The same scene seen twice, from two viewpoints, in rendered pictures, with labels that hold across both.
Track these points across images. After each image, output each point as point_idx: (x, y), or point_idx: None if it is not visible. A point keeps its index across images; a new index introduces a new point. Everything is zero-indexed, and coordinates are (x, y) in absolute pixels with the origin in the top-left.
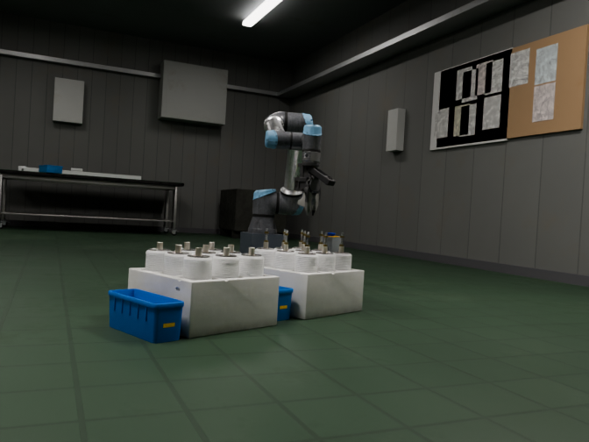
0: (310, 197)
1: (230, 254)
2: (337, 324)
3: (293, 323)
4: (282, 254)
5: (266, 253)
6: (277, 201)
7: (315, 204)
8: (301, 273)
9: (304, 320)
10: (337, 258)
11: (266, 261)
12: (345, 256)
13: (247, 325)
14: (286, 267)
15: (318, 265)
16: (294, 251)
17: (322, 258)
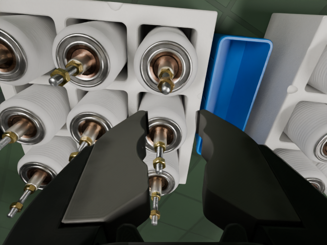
0: (234, 171)
1: None
2: None
3: (236, 8)
4: (185, 123)
5: (172, 164)
6: None
7: (137, 134)
8: (209, 36)
9: (203, 9)
10: (37, 43)
11: (171, 153)
12: (11, 23)
13: None
14: (177, 102)
15: (122, 52)
16: (152, 118)
17: (114, 44)
